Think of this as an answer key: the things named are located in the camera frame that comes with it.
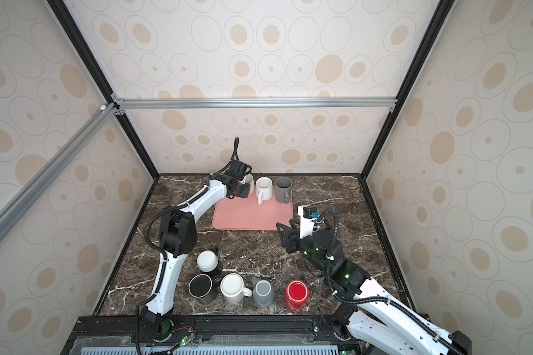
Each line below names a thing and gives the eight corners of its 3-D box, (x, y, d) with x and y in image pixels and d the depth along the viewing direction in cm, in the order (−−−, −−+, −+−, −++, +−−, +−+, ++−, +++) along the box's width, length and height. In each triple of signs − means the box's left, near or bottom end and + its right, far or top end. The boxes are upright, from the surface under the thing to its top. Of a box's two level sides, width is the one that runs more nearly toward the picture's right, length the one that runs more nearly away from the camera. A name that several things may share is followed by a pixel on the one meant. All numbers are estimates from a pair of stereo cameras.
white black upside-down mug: (201, 278, 87) (194, 268, 79) (205, 261, 91) (198, 250, 84) (218, 278, 87) (213, 268, 79) (221, 261, 91) (216, 250, 84)
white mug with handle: (255, 205, 109) (254, 194, 102) (256, 187, 116) (256, 176, 110) (272, 205, 109) (272, 194, 102) (272, 187, 116) (272, 176, 110)
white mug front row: (222, 302, 81) (218, 296, 75) (225, 280, 86) (222, 273, 80) (251, 302, 81) (249, 296, 75) (252, 280, 86) (251, 273, 80)
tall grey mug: (275, 207, 108) (275, 193, 99) (275, 190, 115) (275, 176, 106) (291, 207, 108) (292, 193, 99) (290, 191, 115) (291, 176, 106)
